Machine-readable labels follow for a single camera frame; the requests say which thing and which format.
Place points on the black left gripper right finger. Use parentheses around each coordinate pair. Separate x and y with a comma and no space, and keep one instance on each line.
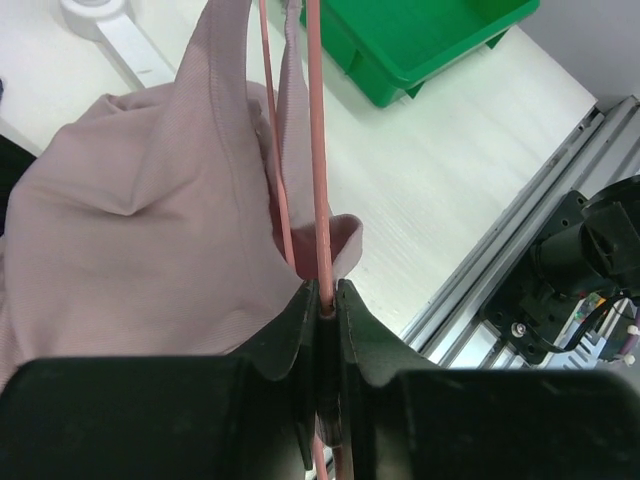
(376,415)

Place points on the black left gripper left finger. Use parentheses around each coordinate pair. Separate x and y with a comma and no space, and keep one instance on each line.
(279,398)

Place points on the pink tank top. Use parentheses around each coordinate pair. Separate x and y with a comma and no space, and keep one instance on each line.
(170,221)

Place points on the pink wire hanger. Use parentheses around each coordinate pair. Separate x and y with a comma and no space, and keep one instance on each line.
(328,424)

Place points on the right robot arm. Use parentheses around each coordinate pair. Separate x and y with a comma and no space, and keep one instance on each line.
(582,261)

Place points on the black tank top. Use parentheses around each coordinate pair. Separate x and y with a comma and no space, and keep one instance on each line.
(14,161)

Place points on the green plastic tray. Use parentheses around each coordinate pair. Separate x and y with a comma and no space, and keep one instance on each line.
(390,48)

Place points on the white metal clothes rack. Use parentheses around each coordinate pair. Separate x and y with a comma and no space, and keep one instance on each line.
(111,23)

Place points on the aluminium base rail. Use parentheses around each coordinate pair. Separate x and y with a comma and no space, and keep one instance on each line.
(450,331)

